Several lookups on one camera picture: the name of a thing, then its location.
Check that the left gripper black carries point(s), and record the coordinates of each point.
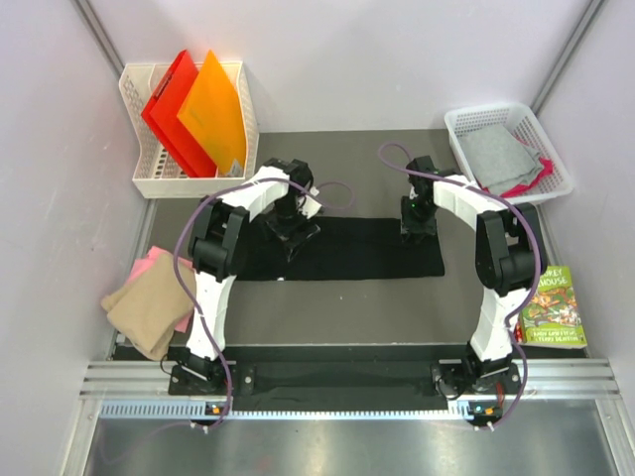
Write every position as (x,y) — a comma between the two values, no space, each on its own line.
(290,236)

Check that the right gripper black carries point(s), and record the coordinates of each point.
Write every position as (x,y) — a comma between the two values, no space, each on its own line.
(423,230)

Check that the black t-shirt with flower print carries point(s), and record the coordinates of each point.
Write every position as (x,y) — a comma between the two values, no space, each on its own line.
(344,249)

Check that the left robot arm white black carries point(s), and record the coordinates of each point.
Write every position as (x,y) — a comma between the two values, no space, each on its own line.
(222,232)

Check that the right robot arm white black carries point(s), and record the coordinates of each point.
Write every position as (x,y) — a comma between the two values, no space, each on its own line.
(510,258)

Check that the grey folded t-shirt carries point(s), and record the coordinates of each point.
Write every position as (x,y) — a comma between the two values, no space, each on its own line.
(495,155)

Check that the white perforated basket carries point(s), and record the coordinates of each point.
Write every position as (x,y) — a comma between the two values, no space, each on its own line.
(522,123)

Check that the orange plastic folder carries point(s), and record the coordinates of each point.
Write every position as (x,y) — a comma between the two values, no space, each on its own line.
(212,114)

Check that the magenta t-shirt in basket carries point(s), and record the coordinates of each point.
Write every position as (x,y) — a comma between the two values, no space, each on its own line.
(517,186)

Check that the white file organiser tray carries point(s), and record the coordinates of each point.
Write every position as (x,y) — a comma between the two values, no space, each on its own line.
(156,174)

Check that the pink folded t-shirt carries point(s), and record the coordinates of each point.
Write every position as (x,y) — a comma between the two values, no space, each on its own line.
(144,264)

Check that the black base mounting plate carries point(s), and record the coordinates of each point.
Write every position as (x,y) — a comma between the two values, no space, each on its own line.
(333,365)

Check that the beige folded t-shirt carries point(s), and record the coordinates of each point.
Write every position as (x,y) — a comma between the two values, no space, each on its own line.
(147,310)

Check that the red plastic folder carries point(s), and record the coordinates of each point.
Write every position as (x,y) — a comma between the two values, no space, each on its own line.
(161,116)

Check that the green children's book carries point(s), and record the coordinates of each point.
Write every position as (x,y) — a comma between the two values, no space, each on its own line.
(551,319)

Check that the white camera on left wrist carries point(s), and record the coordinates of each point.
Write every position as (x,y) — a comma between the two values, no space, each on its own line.
(308,206)

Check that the aluminium frame rail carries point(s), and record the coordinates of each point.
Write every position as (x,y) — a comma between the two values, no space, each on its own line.
(138,390)

